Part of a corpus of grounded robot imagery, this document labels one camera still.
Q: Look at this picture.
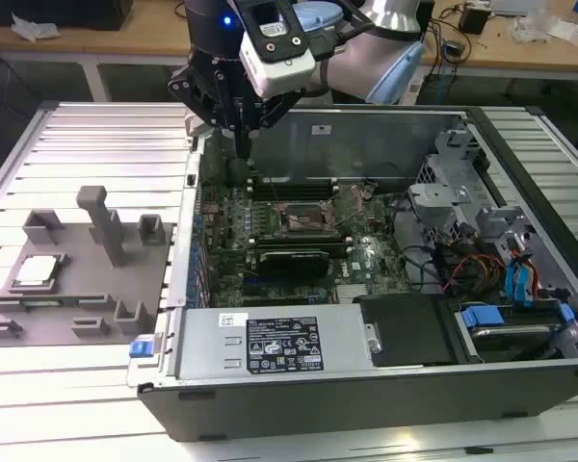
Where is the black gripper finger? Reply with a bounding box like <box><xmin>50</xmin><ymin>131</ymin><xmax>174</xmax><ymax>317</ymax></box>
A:
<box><xmin>167</xmin><ymin>65</ymin><xmax>246</xmax><ymax>158</ymax></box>
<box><xmin>243</xmin><ymin>88</ymin><xmax>306</xmax><ymax>158</ymax></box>

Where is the thin wire locking lever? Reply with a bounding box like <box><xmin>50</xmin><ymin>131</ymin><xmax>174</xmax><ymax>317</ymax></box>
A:
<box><xmin>267</xmin><ymin>172</ymin><xmax>286</xmax><ymax>208</ymax></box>

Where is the metal socket cover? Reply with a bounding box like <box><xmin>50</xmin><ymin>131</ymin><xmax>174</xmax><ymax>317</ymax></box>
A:
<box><xmin>325</xmin><ymin>184</ymin><xmax>369</xmax><ymax>229</ymax></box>

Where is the silver CPU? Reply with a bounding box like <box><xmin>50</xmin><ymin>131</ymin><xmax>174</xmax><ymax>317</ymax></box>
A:
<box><xmin>14</xmin><ymin>254</ymin><xmax>62</xmax><ymax>289</ymax></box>

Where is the CPU socket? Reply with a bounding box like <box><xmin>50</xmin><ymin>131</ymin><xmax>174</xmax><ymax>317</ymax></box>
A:
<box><xmin>277</xmin><ymin>199</ymin><xmax>332</xmax><ymax>238</ymax></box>

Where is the black RAM slot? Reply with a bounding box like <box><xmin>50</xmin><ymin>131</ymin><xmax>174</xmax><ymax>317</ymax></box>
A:
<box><xmin>248</xmin><ymin>245</ymin><xmax>354</xmax><ymax>252</ymax></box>
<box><xmin>248</xmin><ymin>237</ymin><xmax>354</xmax><ymax>244</ymax></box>
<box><xmin>247</xmin><ymin>192</ymin><xmax>339</xmax><ymax>201</ymax></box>
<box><xmin>247</xmin><ymin>186</ymin><xmax>339</xmax><ymax>194</ymax></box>
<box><xmin>248</xmin><ymin>232</ymin><xmax>354</xmax><ymax>240</ymax></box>
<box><xmin>248</xmin><ymin>241</ymin><xmax>354</xmax><ymax>248</ymax></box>
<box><xmin>247</xmin><ymin>180</ymin><xmax>339</xmax><ymax>189</ymax></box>
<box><xmin>247</xmin><ymin>174</ymin><xmax>339</xmax><ymax>183</ymax></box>

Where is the wooden desk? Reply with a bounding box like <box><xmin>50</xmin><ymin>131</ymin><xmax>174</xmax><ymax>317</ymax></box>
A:
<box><xmin>0</xmin><ymin>9</ymin><xmax>194</xmax><ymax>102</ymax></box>
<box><xmin>416</xmin><ymin>0</ymin><xmax>578</xmax><ymax>97</ymax></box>

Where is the black graphics card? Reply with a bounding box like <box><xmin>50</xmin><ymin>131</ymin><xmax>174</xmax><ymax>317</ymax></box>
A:
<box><xmin>245</xmin><ymin>247</ymin><xmax>332</xmax><ymax>280</ymax></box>

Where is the large black monitor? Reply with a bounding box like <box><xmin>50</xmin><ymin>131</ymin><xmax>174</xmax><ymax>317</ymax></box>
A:
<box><xmin>0</xmin><ymin>0</ymin><xmax>135</xmax><ymax>31</ymax></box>

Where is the black computer tower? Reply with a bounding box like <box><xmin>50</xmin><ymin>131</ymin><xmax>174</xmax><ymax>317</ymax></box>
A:
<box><xmin>413</xmin><ymin>0</ymin><xmax>437</xmax><ymax>42</ymax></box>

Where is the crumpled white paper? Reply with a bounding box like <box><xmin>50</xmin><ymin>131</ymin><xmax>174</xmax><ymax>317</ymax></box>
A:
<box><xmin>10</xmin><ymin>12</ymin><xmax>62</xmax><ymax>43</ymax></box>

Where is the grey metal drive cage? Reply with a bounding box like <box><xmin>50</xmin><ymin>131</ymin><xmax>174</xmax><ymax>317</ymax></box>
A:
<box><xmin>407</xmin><ymin>125</ymin><xmax>548</xmax><ymax>302</ymax></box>

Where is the silver chipset heatsink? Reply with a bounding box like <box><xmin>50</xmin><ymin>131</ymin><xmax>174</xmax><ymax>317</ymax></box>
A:
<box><xmin>335</xmin><ymin>283</ymin><xmax>368</xmax><ymax>303</ymax></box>

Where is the green motherboard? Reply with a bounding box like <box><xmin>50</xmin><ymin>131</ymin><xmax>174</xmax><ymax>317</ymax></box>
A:
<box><xmin>192</xmin><ymin>177</ymin><xmax>415</xmax><ymax>309</ymax></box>

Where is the small black box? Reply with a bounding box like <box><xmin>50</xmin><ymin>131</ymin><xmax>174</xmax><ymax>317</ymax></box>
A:
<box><xmin>459</xmin><ymin>5</ymin><xmax>491</xmax><ymax>36</ymax></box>

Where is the grey parts rack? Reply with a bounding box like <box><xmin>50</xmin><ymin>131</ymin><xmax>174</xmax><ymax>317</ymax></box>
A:
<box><xmin>0</xmin><ymin>185</ymin><xmax>177</xmax><ymax>347</ymax></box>

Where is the black printed label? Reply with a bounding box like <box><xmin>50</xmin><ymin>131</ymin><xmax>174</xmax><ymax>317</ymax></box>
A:
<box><xmin>247</xmin><ymin>316</ymin><xmax>322</xmax><ymax>374</ymax></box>

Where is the grey power supply unit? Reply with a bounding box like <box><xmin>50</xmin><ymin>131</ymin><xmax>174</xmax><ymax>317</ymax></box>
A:
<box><xmin>175</xmin><ymin>307</ymin><xmax>375</xmax><ymax>386</ymax></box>

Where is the black plastic cover panel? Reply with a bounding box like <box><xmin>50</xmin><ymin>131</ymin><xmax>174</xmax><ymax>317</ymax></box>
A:
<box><xmin>354</xmin><ymin>293</ymin><xmax>459</xmax><ymax>370</ymax></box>

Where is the blue case latch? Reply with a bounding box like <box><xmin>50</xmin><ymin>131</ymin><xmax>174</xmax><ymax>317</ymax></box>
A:
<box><xmin>129</xmin><ymin>336</ymin><xmax>154</xmax><ymax>358</ymax></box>

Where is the hard disk in blue carrier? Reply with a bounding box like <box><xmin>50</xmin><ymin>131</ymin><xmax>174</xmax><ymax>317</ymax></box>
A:
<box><xmin>457</xmin><ymin>301</ymin><xmax>578</xmax><ymax>365</ymax></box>

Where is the black PC case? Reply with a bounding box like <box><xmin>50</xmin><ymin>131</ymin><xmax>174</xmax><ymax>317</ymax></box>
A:
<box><xmin>127</xmin><ymin>103</ymin><xmax>578</xmax><ymax>443</ymax></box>

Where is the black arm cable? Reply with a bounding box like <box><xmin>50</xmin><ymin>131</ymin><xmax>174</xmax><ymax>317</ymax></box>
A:
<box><xmin>312</xmin><ymin>0</ymin><xmax>381</xmax><ymax>62</ymax></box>

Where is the silver metal handle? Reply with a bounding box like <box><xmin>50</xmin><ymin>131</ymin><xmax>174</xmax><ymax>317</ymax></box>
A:
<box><xmin>364</xmin><ymin>321</ymin><xmax>384</xmax><ymax>355</ymax></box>

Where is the red yellow wire bundle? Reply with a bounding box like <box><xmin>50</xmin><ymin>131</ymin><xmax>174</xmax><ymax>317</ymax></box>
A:
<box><xmin>441</xmin><ymin>253</ymin><xmax>508</xmax><ymax>295</ymax></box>

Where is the blue flat data cable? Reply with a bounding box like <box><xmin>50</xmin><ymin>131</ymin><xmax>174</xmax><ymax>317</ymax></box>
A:
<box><xmin>503</xmin><ymin>259</ymin><xmax>522</xmax><ymax>309</ymax></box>
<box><xmin>519</xmin><ymin>257</ymin><xmax>543</xmax><ymax>309</ymax></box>

